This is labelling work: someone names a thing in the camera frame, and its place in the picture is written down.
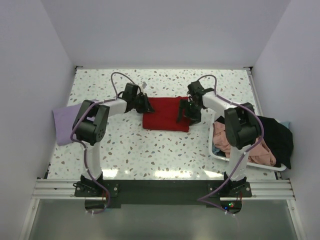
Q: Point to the aluminium frame rail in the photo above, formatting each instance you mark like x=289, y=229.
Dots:
x=62, y=189

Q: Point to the light blue garment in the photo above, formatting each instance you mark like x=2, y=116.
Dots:
x=286, y=124

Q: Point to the folded lavender t shirt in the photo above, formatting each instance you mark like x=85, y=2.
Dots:
x=64, y=118

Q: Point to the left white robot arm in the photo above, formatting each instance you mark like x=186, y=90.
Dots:
x=90, y=124

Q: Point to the dark blue garment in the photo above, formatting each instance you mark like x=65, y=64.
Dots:
x=218, y=152

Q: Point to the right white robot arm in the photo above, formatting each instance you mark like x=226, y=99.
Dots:
x=242, y=126

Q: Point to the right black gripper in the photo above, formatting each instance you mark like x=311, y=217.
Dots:
x=183, y=104

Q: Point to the pink t shirt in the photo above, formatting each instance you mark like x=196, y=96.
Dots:
x=260, y=154

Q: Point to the black t shirt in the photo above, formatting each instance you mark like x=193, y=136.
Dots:
x=275, y=137

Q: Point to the red t shirt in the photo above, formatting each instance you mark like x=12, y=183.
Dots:
x=165, y=115

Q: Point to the white laundry basket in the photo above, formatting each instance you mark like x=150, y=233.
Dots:
x=215, y=150

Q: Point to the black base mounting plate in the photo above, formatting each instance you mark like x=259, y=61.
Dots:
x=113, y=194

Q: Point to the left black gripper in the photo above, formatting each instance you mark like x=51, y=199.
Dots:
x=146, y=107

